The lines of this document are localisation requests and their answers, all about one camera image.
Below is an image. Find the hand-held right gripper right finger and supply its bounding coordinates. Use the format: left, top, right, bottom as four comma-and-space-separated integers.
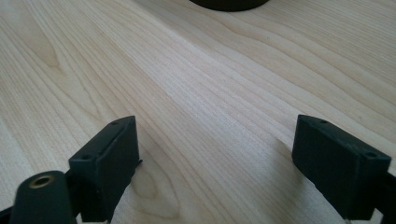
291, 114, 392, 221

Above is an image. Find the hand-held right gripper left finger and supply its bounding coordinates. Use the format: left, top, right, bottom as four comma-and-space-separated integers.
67, 115, 144, 224

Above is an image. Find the black round object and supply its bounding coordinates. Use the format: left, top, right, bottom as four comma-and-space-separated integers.
189, 0, 271, 13

